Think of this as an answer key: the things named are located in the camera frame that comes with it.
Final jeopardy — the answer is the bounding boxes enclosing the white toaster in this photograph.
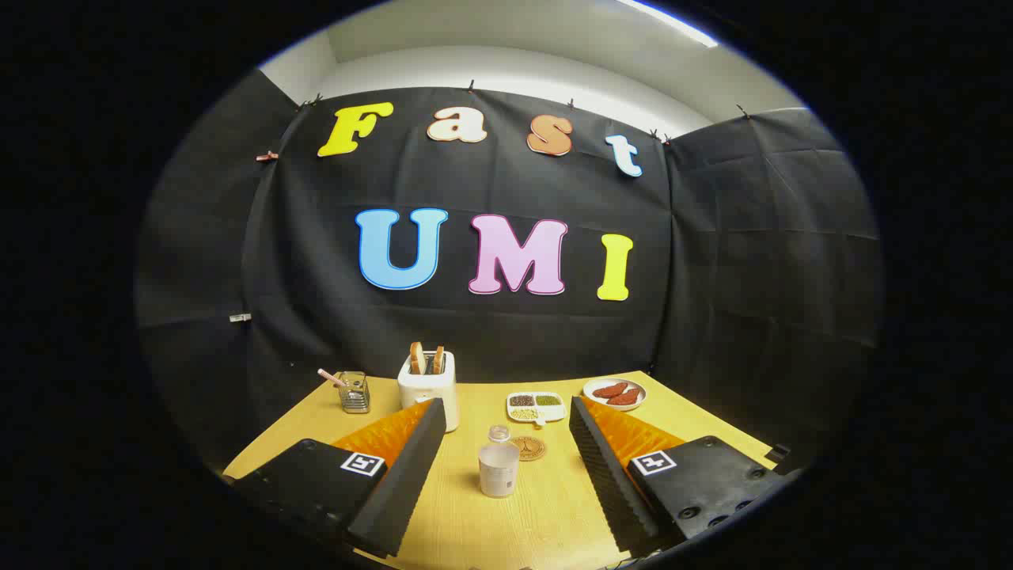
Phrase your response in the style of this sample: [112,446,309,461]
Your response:
[398,351,461,433]

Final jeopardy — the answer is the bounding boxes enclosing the wooden table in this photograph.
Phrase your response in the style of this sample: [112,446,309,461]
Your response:
[223,370,780,570]

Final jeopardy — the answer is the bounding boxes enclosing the white oval plate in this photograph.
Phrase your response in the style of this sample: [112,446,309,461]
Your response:
[582,378,647,412]

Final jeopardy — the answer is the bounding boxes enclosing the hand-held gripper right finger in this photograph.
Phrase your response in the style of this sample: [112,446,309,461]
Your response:
[569,396,792,559]

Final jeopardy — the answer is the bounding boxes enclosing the white divided bean dish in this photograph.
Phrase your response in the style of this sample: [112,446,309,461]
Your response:
[506,391,567,426]

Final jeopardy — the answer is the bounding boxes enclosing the wire mesh holder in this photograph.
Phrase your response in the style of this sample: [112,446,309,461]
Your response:
[338,371,371,414]

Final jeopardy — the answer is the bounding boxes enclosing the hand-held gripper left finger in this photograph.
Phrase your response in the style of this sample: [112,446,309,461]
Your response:
[230,398,448,559]

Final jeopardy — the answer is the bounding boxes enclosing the clear juice bottle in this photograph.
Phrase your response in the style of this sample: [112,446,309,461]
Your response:
[478,425,521,499]

